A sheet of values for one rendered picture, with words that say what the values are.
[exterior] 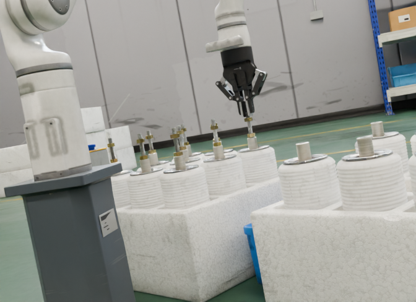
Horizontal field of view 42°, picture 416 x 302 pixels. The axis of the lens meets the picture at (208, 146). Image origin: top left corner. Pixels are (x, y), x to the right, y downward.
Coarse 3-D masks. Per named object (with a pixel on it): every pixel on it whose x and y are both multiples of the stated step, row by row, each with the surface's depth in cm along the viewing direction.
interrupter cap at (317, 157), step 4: (312, 156) 92; (316, 156) 91; (320, 156) 90; (324, 156) 88; (288, 160) 92; (292, 160) 92; (296, 160) 92; (308, 160) 87; (312, 160) 86; (316, 160) 87; (284, 164) 89; (288, 164) 88; (292, 164) 88; (296, 164) 87
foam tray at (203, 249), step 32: (256, 192) 116; (128, 224) 116; (160, 224) 108; (192, 224) 103; (224, 224) 109; (128, 256) 118; (160, 256) 110; (192, 256) 103; (224, 256) 108; (160, 288) 112; (192, 288) 104; (224, 288) 107
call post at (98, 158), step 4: (92, 152) 141; (96, 152) 142; (100, 152) 143; (104, 152) 143; (92, 156) 141; (96, 156) 142; (100, 156) 142; (104, 156) 143; (92, 160) 141; (96, 160) 141; (100, 160) 142; (104, 160) 143; (108, 160) 144; (92, 164) 141; (96, 164) 141; (100, 164) 142; (104, 164) 143
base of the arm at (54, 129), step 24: (48, 72) 86; (72, 72) 90; (24, 96) 87; (48, 96) 86; (72, 96) 89; (48, 120) 86; (72, 120) 88; (48, 144) 86; (72, 144) 87; (48, 168) 87; (72, 168) 87
